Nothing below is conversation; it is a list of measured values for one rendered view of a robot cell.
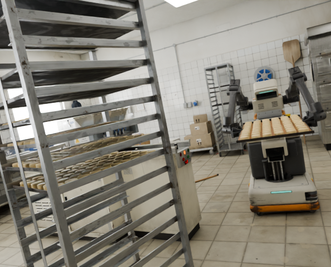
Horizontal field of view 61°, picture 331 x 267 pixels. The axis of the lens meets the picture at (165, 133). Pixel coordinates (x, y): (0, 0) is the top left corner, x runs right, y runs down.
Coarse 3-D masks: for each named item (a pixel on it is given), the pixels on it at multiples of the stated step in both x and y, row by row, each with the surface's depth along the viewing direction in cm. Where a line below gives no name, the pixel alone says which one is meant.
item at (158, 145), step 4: (184, 140) 273; (188, 140) 270; (148, 144) 297; (152, 144) 291; (156, 144) 289; (160, 144) 287; (172, 144) 280; (180, 144) 275; (184, 144) 273; (188, 144) 271; (128, 148) 308; (132, 148) 306; (140, 148) 300; (144, 148) 298; (148, 148) 295; (152, 148) 293
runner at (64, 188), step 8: (152, 152) 137; (160, 152) 141; (136, 160) 130; (144, 160) 133; (112, 168) 120; (120, 168) 123; (88, 176) 111; (96, 176) 114; (104, 176) 116; (64, 184) 104; (72, 184) 106; (80, 184) 108; (64, 192) 103
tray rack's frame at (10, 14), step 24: (120, 0) 137; (24, 48) 94; (24, 72) 93; (24, 96) 95; (0, 144) 127; (0, 168) 128; (48, 168) 97; (48, 192) 98; (24, 264) 133; (72, 264) 101
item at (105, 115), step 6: (90, 54) 167; (96, 54) 168; (102, 102) 169; (102, 114) 171; (108, 114) 171; (108, 120) 171; (108, 132) 171; (120, 174) 175; (126, 198) 177; (126, 216) 176; (138, 258) 181
